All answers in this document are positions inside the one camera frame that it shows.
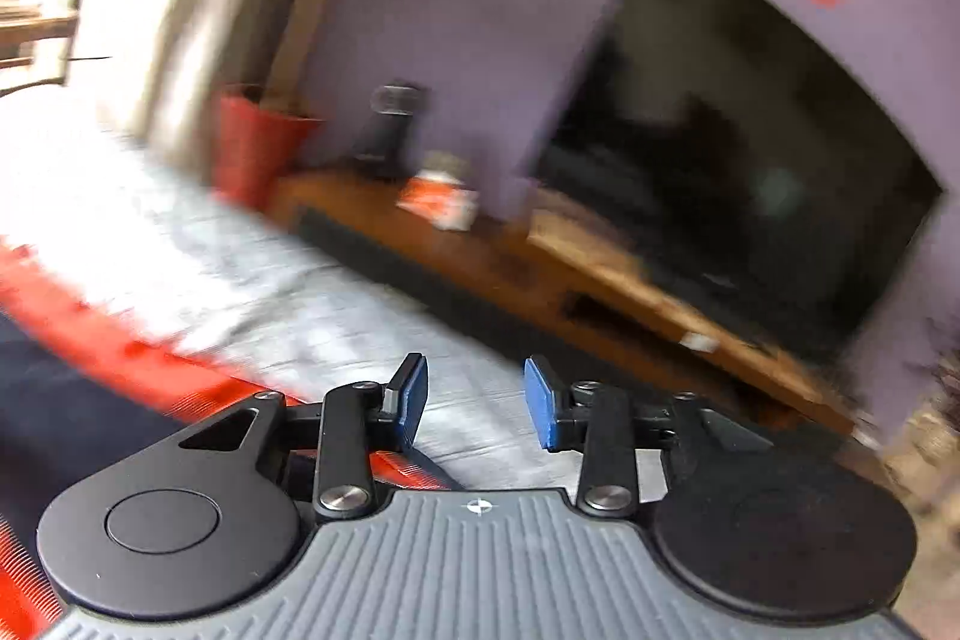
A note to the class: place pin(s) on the red plant pot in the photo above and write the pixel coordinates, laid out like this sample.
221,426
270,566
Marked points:
259,141

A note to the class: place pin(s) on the wooden chair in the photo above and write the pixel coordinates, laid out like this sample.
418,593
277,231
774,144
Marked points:
34,29

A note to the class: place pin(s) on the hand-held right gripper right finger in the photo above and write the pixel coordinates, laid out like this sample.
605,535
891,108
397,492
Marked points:
541,404

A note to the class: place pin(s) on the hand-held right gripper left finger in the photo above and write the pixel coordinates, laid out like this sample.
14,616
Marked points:
412,400

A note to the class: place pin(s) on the grey quilted bedspread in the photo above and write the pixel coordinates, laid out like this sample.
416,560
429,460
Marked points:
225,280

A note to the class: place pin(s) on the black cylindrical speaker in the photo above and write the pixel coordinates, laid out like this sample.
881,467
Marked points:
386,123

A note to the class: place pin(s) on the orange white tissue pack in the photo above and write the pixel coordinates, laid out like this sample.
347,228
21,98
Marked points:
439,201

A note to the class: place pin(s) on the navy jacket with orange lining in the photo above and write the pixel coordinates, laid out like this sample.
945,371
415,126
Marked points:
45,385

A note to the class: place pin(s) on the black flat television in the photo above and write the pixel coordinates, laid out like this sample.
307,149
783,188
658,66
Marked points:
712,145

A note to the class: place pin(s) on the beige curtain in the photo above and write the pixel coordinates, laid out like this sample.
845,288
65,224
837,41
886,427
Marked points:
195,10

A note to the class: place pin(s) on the wooden television stand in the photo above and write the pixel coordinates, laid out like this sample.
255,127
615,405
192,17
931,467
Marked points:
487,250

